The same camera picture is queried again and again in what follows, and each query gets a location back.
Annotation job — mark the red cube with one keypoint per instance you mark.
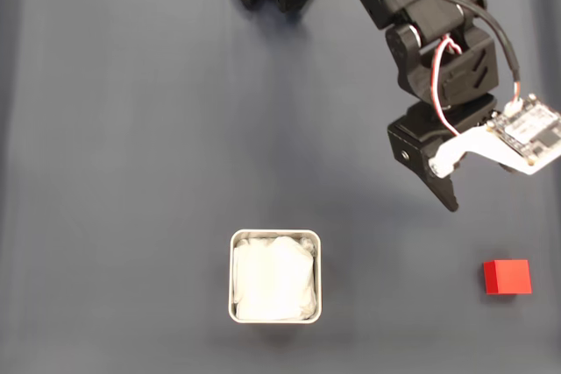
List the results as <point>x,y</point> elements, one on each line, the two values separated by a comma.
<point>510,277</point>

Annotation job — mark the square metal box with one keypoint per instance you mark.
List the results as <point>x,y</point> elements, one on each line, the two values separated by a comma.
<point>230,277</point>

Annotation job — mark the white crumpled cloth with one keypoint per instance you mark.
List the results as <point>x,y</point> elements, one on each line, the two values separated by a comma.
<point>274,277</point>

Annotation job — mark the grey table mat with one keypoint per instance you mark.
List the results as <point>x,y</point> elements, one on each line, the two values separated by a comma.
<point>109,129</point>

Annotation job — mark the camera board on white mount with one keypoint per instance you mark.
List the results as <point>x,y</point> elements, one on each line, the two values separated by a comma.
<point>526,129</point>

